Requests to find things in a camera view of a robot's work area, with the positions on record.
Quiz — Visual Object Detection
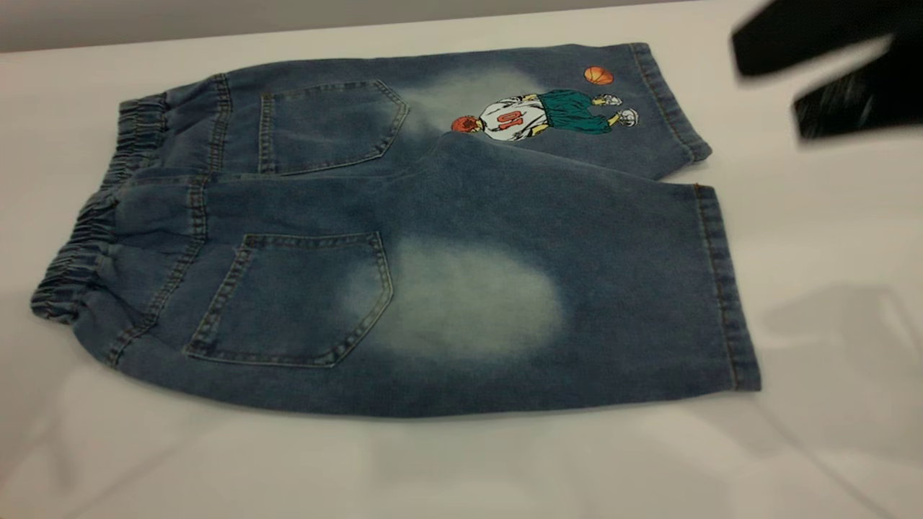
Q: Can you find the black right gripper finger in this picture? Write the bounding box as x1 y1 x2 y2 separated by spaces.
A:
732 0 923 76
793 32 923 141

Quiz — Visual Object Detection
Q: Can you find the blue denim shorts basketball print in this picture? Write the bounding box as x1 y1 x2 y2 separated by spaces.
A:
30 42 762 419

